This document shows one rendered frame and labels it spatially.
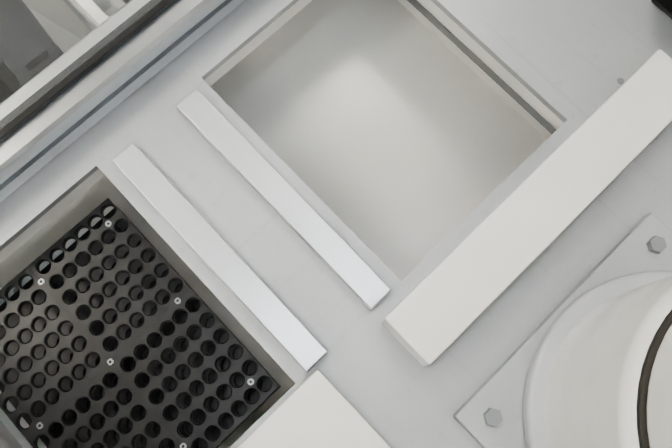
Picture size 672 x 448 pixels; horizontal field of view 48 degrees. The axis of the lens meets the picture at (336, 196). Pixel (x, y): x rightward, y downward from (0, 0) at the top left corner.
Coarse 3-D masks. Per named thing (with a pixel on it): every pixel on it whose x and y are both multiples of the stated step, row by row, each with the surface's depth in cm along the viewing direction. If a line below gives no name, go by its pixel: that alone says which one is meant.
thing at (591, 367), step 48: (624, 240) 60; (576, 288) 60; (624, 288) 57; (576, 336) 54; (624, 336) 44; (528, 384) 56; (576, 384) 49; (624, 384) 41; (480, 432) 56; (528, 432) 55; (576, 432) 48; (624, 432) 41
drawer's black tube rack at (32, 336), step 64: (128, 256) 65; (0, 320) 63; (64, 320) 64; (128, 320) 64; (192, 320) 64; (0, 384) 65; (64, 384) 65; (128, 384) 62; (192, 384) 65; (256, 384) 62
